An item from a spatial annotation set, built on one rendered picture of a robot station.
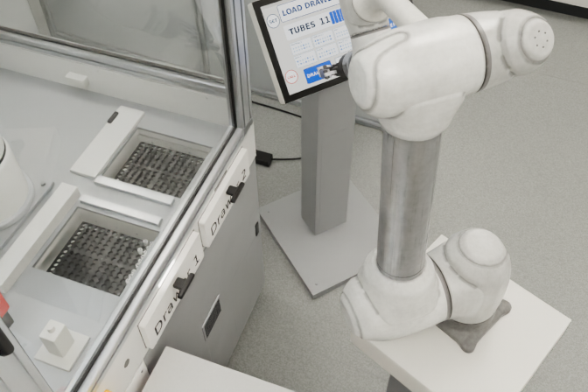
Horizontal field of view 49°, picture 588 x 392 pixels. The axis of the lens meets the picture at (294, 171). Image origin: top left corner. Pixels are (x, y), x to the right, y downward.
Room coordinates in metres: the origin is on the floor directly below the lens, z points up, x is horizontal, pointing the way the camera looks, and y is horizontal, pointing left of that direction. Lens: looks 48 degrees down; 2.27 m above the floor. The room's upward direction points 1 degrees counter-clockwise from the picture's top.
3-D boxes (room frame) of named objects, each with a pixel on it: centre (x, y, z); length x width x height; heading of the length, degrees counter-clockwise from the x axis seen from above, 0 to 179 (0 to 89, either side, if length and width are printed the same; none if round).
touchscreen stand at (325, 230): (1.66, -0.15, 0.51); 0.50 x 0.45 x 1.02; 28
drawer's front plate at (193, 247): (0.86, 0.30, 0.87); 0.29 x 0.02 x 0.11; 159
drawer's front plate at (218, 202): (1.15, 0.19, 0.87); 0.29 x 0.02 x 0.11; 159
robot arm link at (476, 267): (0.81, -0.40, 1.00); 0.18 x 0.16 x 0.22; 110
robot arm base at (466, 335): (0.83, -0.43, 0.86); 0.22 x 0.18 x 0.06; 133
